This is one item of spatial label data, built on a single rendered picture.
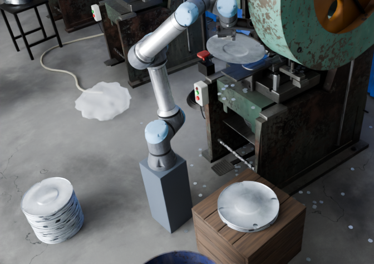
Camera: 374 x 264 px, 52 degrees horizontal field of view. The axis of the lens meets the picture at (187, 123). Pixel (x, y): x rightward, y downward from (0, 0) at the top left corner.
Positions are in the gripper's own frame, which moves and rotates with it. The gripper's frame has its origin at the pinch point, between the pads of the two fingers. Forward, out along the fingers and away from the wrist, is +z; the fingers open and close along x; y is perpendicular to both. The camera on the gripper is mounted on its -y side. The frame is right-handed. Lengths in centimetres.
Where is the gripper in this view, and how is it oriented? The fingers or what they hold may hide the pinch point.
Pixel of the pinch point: (234, 36)
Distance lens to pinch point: 183.3
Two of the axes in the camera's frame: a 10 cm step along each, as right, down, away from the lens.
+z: 1.4, 1.3, 9.8
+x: 0.1, 9.9, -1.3
